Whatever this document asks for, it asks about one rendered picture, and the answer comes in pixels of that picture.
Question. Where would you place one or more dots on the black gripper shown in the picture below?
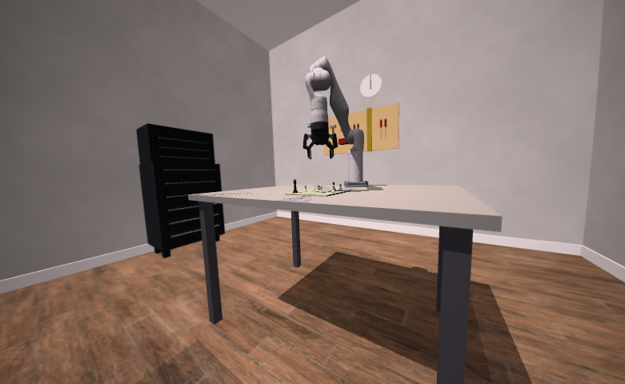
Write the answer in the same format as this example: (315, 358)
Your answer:
(319, 136)

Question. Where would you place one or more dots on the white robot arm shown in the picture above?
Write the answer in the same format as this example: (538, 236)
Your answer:
(320, 81)

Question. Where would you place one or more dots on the green and cream chessboard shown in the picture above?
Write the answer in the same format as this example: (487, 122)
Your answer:
(314, 193)

